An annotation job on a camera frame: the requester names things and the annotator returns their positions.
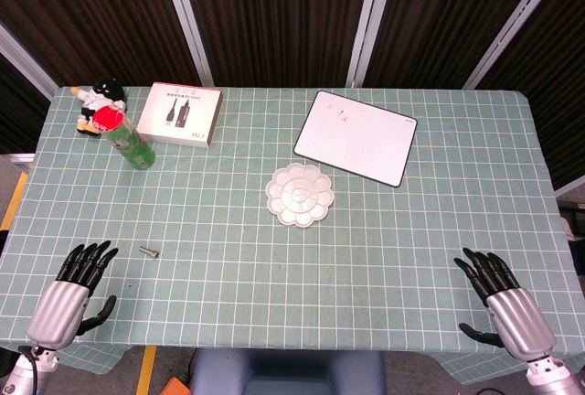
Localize black white plush toy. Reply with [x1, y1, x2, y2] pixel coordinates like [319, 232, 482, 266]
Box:
[69, 77, 128, 138]

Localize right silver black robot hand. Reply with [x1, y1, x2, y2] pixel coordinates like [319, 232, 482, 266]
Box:
[453, 247, 558, 362]

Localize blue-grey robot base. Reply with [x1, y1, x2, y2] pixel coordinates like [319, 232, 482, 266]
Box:
[189, 348, 386, 395]

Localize white flower-shaped paint palette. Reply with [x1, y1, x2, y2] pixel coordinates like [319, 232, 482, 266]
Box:
[266, 162, 335, 230]

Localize orange object on floor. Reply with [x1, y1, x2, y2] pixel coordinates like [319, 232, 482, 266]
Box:
[158, 376, 191, 395]

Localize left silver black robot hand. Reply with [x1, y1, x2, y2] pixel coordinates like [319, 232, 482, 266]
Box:
[26, 240, 120, 351]

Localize yellow floor tape strip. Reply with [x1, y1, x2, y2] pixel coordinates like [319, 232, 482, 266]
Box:
[136, 345, 157, 395]

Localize dark partition screen panels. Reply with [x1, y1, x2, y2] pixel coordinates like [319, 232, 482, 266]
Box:
[0, 0, 585, 195]

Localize green checkered tablecloth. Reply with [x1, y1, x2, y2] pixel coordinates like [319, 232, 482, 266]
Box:
[0, 85, 585, 386]

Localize white product box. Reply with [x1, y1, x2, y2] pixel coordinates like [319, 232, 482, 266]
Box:
[135, 82, 224, 149]

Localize green bottle with red cap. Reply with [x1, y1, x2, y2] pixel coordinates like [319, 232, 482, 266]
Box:
[92, 104, 156, 173]

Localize white tablet with black rim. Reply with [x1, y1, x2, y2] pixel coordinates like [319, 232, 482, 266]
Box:
[292, 90, 419, 188]

